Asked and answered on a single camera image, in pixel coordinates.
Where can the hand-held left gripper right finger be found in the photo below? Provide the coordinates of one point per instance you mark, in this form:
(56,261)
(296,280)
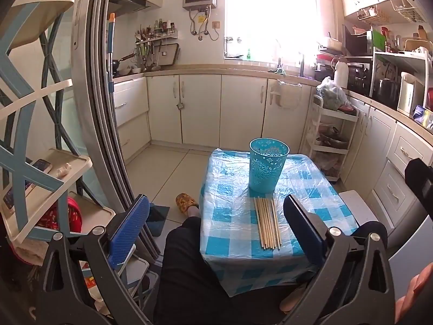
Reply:
(304,233)

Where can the black wok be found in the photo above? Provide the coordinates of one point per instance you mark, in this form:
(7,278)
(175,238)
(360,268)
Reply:
(121,64)

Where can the cream lower kitchen cabinets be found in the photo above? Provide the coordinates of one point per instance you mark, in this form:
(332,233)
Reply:
(203,108)

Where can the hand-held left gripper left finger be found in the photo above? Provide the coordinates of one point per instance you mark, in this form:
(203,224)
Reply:
(131,230)

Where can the red patterned bag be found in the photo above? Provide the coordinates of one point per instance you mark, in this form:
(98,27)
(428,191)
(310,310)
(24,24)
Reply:
(61,215)

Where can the person's left leg black trousers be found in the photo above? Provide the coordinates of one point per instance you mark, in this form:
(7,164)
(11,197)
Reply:
(189,277)

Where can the green cutting board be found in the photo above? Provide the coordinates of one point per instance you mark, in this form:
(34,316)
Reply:
(379,40)

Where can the white thermos jug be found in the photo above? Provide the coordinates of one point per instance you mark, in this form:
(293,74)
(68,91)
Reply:
(341,74)

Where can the white appliance side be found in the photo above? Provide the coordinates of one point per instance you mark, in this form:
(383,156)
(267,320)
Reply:
(409,260)

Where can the blue dustpan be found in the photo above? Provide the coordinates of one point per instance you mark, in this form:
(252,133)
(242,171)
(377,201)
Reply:
(157,218)

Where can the blue checkered plastic tablecloth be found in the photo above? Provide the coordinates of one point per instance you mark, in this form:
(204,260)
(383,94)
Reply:
(230,216)

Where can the white storage trolley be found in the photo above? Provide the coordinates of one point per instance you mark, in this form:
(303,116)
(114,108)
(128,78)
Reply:
(318,122)

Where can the white low stool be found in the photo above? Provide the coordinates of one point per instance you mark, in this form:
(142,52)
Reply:
(358,206)

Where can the bunch of wooden chopsticks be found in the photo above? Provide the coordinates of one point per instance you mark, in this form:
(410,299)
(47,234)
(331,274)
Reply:
(267,223)

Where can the blue snack package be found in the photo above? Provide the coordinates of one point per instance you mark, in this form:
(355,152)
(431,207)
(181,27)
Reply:
(423,115)

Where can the wall utensil rack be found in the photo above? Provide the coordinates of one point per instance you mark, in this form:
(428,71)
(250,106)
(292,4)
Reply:
(154,40)

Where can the yellow patterned slipper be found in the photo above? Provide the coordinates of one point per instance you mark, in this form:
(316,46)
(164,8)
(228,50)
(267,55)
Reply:
(186,201)

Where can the black toaster oven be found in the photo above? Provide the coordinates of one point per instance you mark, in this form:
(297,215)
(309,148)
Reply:
(359,78)

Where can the cream side drawer cabinets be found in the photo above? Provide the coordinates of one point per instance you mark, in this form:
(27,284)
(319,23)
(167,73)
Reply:
(382,142)

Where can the bright kitchen window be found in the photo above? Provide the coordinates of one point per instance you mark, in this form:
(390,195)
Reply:
(270,13)

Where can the clear plastic bag of vegetables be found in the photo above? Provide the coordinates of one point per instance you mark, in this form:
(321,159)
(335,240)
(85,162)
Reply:
(333,93)

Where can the white countertop shelf rack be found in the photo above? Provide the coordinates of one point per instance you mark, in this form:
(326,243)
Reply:
(399,59)

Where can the black microwave oven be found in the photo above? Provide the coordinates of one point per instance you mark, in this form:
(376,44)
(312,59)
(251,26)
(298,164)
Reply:
(357,42)

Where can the teal perforated plastic basket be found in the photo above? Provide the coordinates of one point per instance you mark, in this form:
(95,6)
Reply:
(267,166)

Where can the kitchen faucet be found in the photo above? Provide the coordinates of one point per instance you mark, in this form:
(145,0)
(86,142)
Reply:
(301,66)

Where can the smartphone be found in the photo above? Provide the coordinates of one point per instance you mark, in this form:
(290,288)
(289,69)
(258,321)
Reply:
(40,166)

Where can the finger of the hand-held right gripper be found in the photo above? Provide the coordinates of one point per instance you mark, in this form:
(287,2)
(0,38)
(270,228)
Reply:
(421,186)

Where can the blue and white shelf rack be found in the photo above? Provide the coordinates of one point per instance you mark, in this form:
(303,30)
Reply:
(30,115)

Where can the grey baking tray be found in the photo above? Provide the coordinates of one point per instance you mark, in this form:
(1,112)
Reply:
(168,54)

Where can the grey door frame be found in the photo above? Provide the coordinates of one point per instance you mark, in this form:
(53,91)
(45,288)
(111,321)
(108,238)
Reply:
(98,108)

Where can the person's right hand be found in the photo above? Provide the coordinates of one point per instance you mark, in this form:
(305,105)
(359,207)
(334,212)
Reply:
(417,294)

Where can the range hood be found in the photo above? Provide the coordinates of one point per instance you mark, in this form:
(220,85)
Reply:
(127,1)

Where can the white electric water boiler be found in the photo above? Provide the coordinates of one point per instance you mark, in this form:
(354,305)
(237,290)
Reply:
(409,94)

